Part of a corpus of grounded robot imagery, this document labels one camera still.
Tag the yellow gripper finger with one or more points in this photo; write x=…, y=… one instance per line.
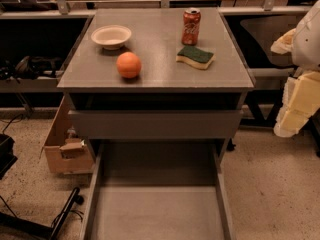
x=284, y=44
x=301, y=100

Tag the orange fruit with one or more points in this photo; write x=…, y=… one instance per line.
x=128, y=65

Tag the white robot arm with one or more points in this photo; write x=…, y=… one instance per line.
x=306, y=43

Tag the grey drawer cabinet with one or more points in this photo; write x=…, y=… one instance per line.
x=92, y=82

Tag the closed top drawer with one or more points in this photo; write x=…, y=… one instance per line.
x=156, y=125

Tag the open middle drawer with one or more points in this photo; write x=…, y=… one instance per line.
x=157, y=191

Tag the green yellow sponge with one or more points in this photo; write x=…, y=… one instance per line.
x=195, y=57

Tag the red soda can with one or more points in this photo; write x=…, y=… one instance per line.
x=191, y=26

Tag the white paper bowl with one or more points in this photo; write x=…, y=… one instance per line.
x=111, y=37

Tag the cardboard box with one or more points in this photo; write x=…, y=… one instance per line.
x=65, y=152

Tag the black case at left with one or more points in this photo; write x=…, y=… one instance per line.
x=7, y=158

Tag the black stand with cables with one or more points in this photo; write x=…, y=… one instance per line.
x=40, y=231

